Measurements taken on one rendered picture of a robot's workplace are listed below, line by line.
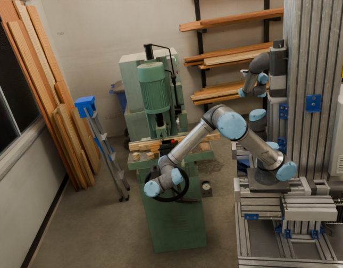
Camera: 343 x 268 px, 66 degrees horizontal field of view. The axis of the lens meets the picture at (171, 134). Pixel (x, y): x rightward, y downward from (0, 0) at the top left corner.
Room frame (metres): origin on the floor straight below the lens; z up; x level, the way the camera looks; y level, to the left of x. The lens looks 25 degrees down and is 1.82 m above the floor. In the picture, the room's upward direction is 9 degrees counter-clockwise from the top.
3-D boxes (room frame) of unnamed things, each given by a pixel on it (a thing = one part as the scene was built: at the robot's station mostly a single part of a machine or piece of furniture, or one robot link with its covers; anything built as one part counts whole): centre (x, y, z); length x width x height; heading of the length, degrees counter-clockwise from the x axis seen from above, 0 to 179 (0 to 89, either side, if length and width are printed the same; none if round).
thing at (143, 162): (1.62, 0.03, 0.87); 0.61 x 0.30 x 0.06; 88
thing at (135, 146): (1.75, 0.03, 0.93); 0.60 x 0.02 x 0.05; 88
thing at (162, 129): (1.75, 0.06, 1.03); 0.14 x 0.07 x 0.09; 178
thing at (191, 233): (1.85, 0.06, 0.36); 0.58 x 0.45 x 0.71; 178
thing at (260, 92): (2.03, -0.76, 1.12); 0.11 x 0.08 x 0.11; 90
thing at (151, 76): (1.73, 0.07, 1.35); 0.18 x 0.18 x 0.31
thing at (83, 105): (2.44, 0.70, 0.58); 0.27 x 0.25 x 1.16; 91
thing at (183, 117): (1.91, -0.10, 1.02); 0.09 x 0.07 x 0.12; 88
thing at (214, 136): (1.73, -0.05, 0.92); 0.60 x 0.02 x 0.04; 88
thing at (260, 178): (1.28, -0.53, 0.87); 0.15 x 0.15 x 0.10
